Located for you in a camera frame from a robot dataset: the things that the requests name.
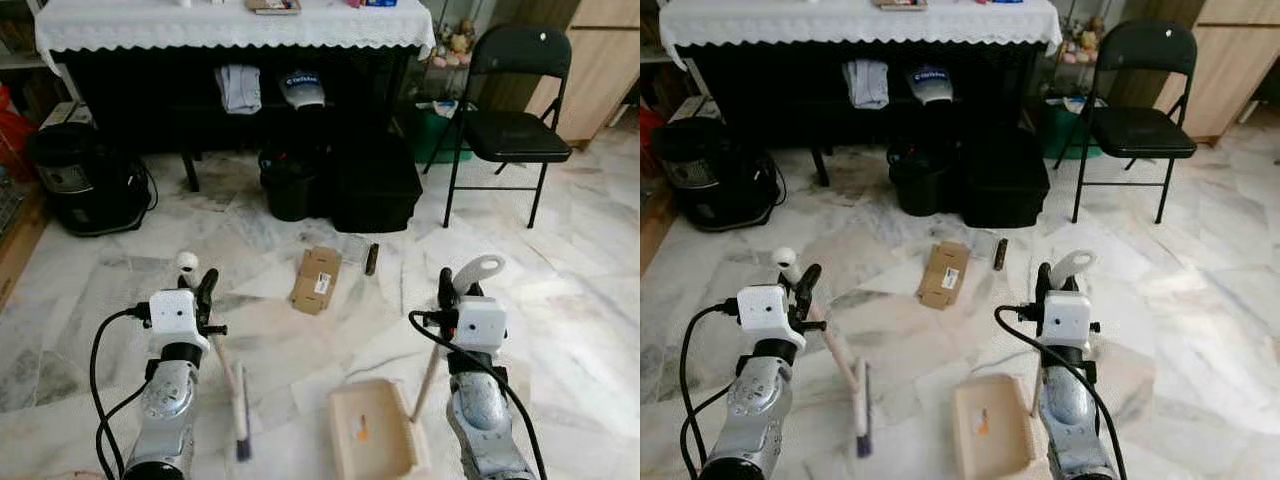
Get black rectangular case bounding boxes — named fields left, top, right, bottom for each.
left=330, top=130, right=424, bottom=235
left=959, top=125, right=1052, bottom=230

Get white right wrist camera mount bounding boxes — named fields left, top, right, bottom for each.
left=454, top=296, right=509, bottom=354
left=1042, top=291, right=1094, bottom=350

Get beige handled broom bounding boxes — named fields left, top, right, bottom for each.
left=772, top=246, right=875, bottom=460
left=175, top=251, right=254, bottom=463

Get white hanging cloth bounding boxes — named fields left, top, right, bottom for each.
left=842, top=60, right=892, bottom=110
left=215, top=65, right=264, bottom=115

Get red plastic bag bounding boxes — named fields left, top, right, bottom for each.
left=0, top=85, right=37, bottom=182
left=640, top=104, right=667, bottom=182

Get black folding chair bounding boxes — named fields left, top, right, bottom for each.
left=441, top=24, right=575, bottom=230
left=1069, top=19, right=1200, bottom=225

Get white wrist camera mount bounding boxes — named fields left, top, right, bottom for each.
left=454, top=296, right=509, bottom=354
left=736, top=284, right=807, bottom=352
left=148, top=289, right=212, bottom=352
left=1042, top=291, right=1094, bottom=350

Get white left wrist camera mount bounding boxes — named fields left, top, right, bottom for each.
left=736, top=284, right=807, bottom=352
left=148, top=289, right=212, bottom=352

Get brown cardboard piece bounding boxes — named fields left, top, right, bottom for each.
left=917, top=240, right=972, bottom=311
left=289, top=246, right=344, bottom=317

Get black plastic bucket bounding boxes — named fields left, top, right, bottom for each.
left=886, top=140, right=962, bottom=218
left=259, top=145, right=332, bottom=224

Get green storage bin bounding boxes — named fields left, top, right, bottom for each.
left=1039, top=95, right=1102, bottom=160
left=414, top=100, right=477, bottom=165

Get beige long-handled dustpan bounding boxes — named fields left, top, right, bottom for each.
left=952, top=249, right=1099, bottom=480
left=328, top=253, right=507, bottom=480

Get pastel plush toys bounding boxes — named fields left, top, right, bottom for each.
left=434, top=19, right=478, bottom=70
left=1061, top=17, right=1102, bottom=67

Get black round cooker appliance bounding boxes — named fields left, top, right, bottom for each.
left=651, top=116, right=787, bottom=232
left=27, top=121, right=159, bottom=238

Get white bag with blue print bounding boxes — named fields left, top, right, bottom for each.
left=279, top=70, right=328, bottom=110
left=907, top=66, right=955, bottom=106

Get white lace tablecloth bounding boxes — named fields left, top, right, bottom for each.
left=35, top=0, right=438, bottom=67
left=658, top=0, right=1064, bottom=70

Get brown wooden floor plinth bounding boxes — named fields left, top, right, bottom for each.
left=0, top=188, right=48, bottom=306
left=640, top=185, right=677, bottom=273

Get black table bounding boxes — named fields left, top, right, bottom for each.
left=678, top=44, right=1053, bottom=191
left=55, top=44, right=426, bottom=193

